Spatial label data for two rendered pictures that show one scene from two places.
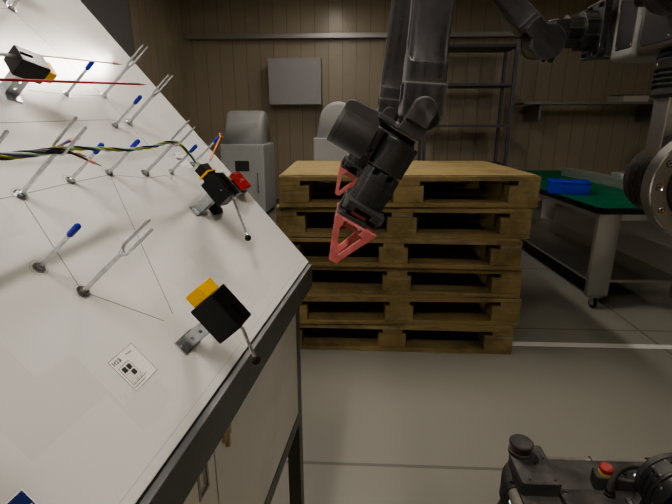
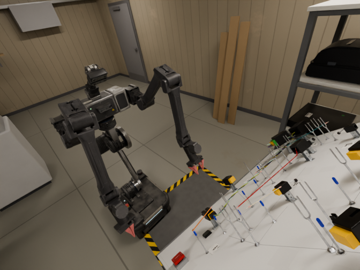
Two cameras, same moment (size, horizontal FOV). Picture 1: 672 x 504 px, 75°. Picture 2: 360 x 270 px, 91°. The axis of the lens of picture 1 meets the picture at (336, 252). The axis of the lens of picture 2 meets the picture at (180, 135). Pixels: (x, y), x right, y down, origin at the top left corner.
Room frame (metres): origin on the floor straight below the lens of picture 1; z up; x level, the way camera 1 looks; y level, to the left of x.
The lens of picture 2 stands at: (1.27, 0.52, 1.96)
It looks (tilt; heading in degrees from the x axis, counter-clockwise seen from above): 37 degrees down; 228
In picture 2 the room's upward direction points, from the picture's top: 9 degrees counter-clockwise
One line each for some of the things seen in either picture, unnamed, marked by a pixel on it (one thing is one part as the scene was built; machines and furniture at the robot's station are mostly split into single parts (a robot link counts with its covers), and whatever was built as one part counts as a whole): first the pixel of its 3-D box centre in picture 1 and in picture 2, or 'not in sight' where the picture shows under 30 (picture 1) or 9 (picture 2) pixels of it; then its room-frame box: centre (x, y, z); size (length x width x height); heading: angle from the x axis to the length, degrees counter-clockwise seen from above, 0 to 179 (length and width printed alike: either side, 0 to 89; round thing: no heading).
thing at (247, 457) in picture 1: (266, 413); not in sight; (0.87, 0.16, 0.60); 0.55 x 0.03 x 0.39; 171
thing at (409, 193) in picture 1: (392, 245); not in sight; (2.70, -0.36, 0.49); 1.39 x 0.96 x 0.99; 88
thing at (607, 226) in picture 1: (566, 217); not in sight; (3.89, -2.07, 0.42); 2.31 x 0.91 x 0.84; 179
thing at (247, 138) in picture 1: (248, 163); not in sight; (6.23, 1.21, 0.70); 0.69 x 0.59 x 1.40; 175
